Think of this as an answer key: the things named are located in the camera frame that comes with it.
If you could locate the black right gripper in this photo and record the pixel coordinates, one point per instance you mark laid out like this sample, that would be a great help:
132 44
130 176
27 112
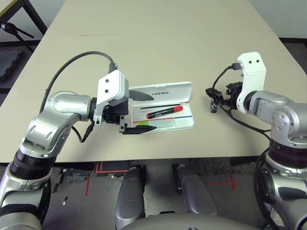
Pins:
233 92

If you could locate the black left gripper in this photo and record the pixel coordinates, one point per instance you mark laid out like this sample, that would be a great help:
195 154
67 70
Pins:
115 112

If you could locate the green translucent highlighter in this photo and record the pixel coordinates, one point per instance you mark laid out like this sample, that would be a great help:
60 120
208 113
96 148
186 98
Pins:
143 123

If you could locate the small black binder clip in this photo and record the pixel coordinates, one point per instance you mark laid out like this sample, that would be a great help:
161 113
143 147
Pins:
213 109

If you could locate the black marker with red cap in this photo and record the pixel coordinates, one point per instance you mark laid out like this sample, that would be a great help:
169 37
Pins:
165 112

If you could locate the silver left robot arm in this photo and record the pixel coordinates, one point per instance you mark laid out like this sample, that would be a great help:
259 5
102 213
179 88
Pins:
64 103

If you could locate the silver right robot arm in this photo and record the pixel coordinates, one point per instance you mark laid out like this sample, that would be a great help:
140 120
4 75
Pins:
283 115

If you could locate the white plastic pencil case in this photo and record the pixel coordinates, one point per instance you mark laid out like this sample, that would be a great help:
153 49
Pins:
172 92

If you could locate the red floor tape lines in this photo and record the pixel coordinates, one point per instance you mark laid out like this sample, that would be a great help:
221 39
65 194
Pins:
112 171

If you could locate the black table foot bar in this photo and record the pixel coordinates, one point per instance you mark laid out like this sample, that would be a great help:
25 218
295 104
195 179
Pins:
242 162

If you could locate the red floor tape cross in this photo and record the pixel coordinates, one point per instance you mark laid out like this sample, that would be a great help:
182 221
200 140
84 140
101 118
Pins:
231 182

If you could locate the grey robot left leg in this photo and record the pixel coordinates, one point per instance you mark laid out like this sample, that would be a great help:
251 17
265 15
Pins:
130 198

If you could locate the grey robot leg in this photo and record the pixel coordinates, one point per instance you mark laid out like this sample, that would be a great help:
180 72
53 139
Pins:
130 198
196 191

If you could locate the grey robot right leg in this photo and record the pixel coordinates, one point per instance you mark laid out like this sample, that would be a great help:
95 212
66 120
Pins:
196 191

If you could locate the grey robot torso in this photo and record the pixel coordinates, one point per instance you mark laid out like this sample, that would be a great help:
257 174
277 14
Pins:
192 222

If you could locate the black foam floor mat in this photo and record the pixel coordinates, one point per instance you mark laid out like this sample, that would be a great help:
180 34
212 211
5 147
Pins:
8 64

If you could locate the black tripod stand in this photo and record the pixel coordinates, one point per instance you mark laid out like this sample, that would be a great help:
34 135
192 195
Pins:
7 26

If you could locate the black framed side table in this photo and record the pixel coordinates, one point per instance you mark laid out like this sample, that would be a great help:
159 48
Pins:
3 3

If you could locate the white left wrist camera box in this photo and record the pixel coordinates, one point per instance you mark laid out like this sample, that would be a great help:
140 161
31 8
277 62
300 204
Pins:
112 83

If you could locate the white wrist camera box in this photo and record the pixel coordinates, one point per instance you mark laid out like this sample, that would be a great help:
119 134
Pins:
112 83
251 72

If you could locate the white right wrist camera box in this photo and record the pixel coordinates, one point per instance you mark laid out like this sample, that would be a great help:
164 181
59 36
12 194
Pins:
251 72

